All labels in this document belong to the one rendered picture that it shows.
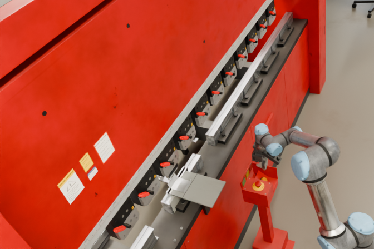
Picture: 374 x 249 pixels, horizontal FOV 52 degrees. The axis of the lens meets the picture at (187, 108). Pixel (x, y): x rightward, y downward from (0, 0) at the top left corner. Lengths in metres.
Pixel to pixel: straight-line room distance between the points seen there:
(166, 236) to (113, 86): 0.96
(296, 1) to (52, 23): 2.73
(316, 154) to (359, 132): 2.10
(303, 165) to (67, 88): 1.01
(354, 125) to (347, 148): 0.31
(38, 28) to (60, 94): 0.25
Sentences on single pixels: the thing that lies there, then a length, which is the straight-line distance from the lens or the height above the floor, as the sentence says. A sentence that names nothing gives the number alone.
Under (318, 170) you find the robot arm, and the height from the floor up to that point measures 1.32.
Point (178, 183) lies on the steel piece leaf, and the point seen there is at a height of 1.00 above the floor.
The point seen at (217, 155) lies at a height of 0.88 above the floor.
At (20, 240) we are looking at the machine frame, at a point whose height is 1.86.
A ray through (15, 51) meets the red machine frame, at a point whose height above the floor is 2.20.
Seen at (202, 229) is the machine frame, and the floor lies 0.70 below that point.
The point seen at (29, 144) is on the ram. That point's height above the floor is 1.91.
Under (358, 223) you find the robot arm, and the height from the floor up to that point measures 1.01.
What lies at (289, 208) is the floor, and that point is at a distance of 3.26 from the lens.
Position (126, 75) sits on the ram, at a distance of 1.65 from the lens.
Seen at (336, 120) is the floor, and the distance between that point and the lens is 3.94.
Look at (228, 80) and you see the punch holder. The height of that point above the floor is 1.20.
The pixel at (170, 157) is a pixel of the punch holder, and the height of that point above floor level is 1.23.
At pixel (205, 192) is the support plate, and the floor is 1.00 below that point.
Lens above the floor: 2.66
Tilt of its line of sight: 38 degrees down
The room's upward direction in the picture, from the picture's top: 16 degrees counter-clockwise
